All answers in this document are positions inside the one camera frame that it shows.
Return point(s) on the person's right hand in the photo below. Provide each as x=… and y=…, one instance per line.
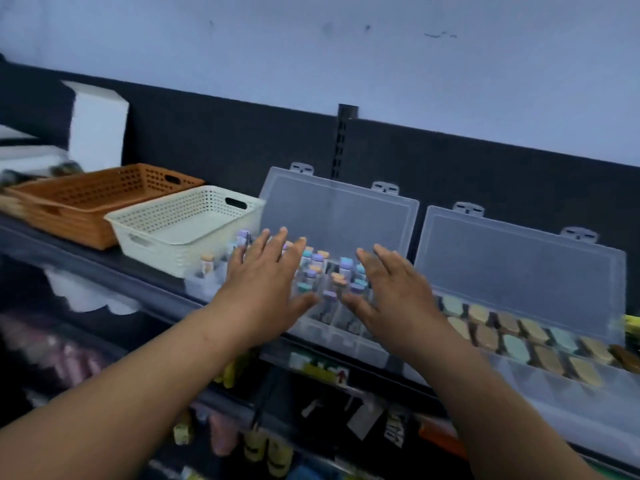
x=405, y=309

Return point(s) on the person's left hand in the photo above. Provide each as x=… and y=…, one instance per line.
x=260, y=294

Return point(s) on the row of small tubes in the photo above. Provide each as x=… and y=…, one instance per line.
x=330, y=294

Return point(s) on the white perforated plastic basket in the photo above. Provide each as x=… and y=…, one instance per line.
x=175, y=234

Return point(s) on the orange plastic basket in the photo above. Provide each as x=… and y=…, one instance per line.
x=75, y=204

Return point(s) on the person's right forearm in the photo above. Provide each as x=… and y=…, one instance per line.
x=500, y=424

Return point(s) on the person's left forearm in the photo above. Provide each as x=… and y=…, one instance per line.
x=100, y=399

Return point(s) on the white cardboard box open lid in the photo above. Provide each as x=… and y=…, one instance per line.
x=97, y=134

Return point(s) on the bundle of yellow packets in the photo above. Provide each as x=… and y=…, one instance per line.
x=230, y=372

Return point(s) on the green white shelf label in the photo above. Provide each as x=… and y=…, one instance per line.
x=315, y=368

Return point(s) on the white hanging tag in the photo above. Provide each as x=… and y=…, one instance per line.
x=364, y=419

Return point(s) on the black printed tag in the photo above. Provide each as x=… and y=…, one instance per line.
x=395, y=427

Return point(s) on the white key tag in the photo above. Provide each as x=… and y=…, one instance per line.
x=312, y=407

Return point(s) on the orange packet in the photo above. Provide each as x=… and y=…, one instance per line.
x=440, y=438

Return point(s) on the pink bottle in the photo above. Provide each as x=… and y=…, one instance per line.
x=223, y=434

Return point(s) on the yellow bottle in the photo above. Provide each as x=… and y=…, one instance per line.
x=255, y=444
x=280, y=457

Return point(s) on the wide black shelf back panel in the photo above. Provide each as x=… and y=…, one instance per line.
x=225, y=139

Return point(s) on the narrow black shelf back panel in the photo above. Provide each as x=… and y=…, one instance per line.
x=500, y=169

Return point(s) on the black slotted shelf upright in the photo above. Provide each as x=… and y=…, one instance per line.
x=342, y=139

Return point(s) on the row of pink bottles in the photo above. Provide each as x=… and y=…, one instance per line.
x=55, y=354

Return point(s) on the heap of yellow blue packets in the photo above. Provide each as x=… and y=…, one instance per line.
x=632, y=325

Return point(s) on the white grey-banded notebook package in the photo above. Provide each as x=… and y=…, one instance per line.
x=30, y=157

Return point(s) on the white flat notebook package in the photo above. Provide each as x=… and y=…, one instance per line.
x=15, y=134

